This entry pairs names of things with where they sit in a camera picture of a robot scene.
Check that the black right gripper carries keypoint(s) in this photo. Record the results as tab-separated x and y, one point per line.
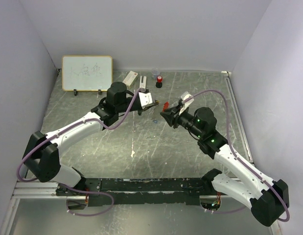
172	116

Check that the metal key organizer red handle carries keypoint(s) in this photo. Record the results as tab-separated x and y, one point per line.
165	106

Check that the aluminium front rail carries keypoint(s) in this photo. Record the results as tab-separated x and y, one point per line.
36	190

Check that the green white staples box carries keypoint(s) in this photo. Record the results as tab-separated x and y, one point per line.
130	79

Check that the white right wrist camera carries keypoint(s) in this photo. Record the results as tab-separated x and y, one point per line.
186	100

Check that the clear plastic cup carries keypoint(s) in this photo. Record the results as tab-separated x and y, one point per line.
155	73

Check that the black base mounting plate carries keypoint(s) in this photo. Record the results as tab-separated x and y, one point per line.
189	191

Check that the white stapler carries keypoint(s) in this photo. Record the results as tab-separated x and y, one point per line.
143	82

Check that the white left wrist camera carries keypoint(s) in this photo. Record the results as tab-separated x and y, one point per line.
145	99

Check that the white board yellow frame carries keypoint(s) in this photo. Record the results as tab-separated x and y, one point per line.
86	73

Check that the aluminium rail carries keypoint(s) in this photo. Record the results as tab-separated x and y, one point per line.
36	190
245	144

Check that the aluminium right side rail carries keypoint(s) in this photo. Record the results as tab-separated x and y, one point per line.
245	144

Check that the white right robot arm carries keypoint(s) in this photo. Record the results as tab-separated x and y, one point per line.
266	198

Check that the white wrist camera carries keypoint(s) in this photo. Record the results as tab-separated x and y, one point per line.
145	99
186	100

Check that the red black stamp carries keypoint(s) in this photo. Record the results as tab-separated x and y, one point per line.
159	81

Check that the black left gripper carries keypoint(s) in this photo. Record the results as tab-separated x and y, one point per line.
140	112

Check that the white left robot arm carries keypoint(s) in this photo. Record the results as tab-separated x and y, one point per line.
43	151

